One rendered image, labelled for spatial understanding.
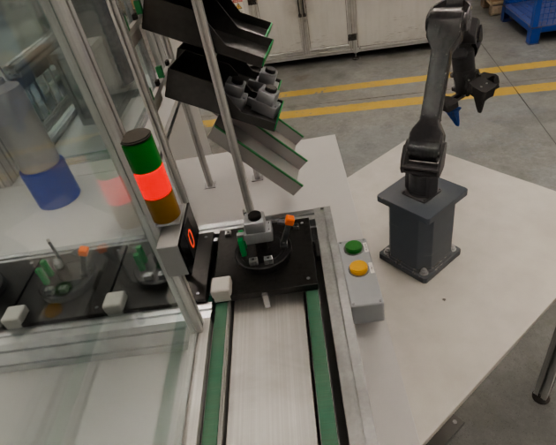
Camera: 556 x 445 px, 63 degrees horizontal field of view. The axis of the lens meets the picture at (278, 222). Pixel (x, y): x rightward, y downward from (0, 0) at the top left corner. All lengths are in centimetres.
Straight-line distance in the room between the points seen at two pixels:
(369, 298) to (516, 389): 116
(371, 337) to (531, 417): 106
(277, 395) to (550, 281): 67
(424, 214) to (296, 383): 44
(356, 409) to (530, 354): 139
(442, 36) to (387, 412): 76
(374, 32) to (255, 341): 426
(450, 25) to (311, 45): 399
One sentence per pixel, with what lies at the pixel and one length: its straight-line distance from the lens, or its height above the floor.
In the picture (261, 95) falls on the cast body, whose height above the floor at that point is 126.
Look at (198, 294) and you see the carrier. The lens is 106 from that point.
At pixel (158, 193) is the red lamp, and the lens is 75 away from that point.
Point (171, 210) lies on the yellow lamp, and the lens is 77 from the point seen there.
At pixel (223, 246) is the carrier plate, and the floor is 97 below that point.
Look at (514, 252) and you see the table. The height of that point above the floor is 86.
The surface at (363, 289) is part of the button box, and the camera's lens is 100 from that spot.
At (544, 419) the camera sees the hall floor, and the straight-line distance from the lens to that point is 201.
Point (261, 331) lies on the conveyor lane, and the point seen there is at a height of 92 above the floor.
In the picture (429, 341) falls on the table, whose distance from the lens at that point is 105.
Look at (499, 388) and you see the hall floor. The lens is 204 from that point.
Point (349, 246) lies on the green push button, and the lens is 108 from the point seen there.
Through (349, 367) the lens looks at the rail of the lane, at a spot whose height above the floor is 95.
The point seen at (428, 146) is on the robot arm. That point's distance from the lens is 102.
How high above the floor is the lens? 170
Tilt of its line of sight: 38 degrees down
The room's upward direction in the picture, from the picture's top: 12 degrees counter-clockwise
